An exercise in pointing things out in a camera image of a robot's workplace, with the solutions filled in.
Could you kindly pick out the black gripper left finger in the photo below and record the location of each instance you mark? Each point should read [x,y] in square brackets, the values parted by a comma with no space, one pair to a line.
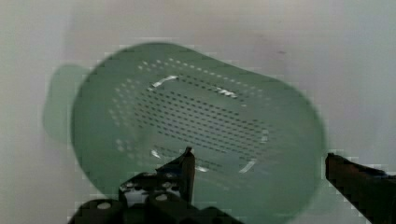
[161,197]

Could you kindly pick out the green plastic strainer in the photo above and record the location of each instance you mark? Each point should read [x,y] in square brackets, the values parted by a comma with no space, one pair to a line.
[257,141]

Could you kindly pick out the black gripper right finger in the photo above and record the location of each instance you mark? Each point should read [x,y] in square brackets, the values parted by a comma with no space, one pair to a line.
[371,191]

